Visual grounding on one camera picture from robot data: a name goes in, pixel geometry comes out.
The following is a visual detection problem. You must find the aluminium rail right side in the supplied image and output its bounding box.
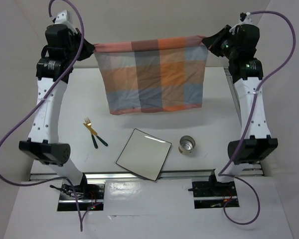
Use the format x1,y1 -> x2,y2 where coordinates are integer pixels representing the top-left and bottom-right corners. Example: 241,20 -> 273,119
225,77 -> 270,175

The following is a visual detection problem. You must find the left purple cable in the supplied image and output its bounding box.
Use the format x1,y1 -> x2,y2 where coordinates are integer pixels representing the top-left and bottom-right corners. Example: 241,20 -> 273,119
0,0 -> 87,232

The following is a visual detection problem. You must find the gold knife green handle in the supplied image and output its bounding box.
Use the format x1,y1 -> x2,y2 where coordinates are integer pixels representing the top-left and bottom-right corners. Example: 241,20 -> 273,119
93,129 -> 108,146

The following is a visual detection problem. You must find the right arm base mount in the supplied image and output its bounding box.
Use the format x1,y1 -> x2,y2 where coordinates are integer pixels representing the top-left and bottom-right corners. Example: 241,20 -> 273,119
188,181 -> 240,209

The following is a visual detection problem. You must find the square white plate black rim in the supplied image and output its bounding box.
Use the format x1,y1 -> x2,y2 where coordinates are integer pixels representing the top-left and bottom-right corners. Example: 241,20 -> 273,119
116,128 -> 171,181

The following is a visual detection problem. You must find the beige metal cup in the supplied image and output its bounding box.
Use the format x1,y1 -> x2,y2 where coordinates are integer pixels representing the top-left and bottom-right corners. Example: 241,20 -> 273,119
178,135 -> 196,155

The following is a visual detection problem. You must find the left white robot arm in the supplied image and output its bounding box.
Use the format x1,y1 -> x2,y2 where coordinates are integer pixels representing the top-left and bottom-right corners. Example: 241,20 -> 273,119
19,21 -> 94,199

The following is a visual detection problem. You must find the checkered orange blue cloth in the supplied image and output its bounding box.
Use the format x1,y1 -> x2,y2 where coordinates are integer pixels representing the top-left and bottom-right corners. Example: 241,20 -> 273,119
94,35 -> 208,115

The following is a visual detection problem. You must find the gold fork green handle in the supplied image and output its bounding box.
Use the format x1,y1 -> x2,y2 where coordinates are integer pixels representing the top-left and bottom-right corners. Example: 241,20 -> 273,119
84,118 -> 98,149

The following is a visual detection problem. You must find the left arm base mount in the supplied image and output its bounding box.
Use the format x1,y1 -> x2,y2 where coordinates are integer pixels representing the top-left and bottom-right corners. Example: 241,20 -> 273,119
50,182 -> 105,212

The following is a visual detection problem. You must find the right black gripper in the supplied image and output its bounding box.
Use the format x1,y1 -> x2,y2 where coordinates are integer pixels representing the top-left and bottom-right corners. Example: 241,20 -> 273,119
203,24 -> 239,60

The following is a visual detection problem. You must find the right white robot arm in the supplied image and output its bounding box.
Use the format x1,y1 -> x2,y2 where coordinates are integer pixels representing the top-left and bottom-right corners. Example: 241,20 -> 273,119
202,24 -> 278,195

